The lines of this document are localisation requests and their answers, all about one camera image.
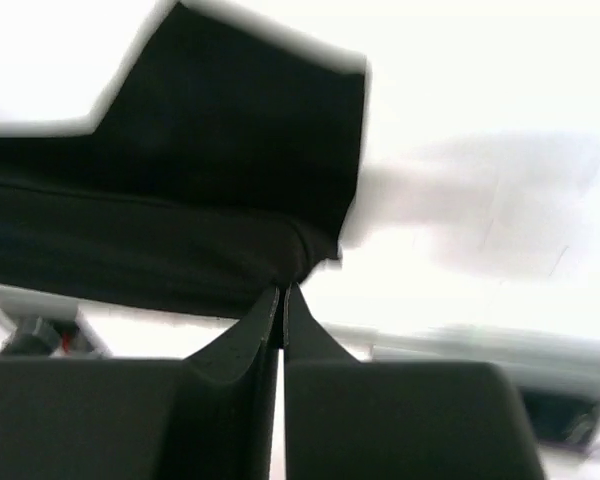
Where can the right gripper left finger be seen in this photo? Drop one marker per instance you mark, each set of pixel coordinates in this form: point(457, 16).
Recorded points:
point(208, 416)

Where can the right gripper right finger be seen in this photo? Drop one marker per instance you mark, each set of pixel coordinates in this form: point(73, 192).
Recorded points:
point(415, 420)

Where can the front aluminium rail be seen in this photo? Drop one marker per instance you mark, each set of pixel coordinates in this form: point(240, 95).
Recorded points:
point(510, 347)

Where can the black skirt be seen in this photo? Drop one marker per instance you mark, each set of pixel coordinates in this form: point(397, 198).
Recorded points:
point(224, 164)

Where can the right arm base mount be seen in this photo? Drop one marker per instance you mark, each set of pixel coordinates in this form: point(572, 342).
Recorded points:
point(561, 420)

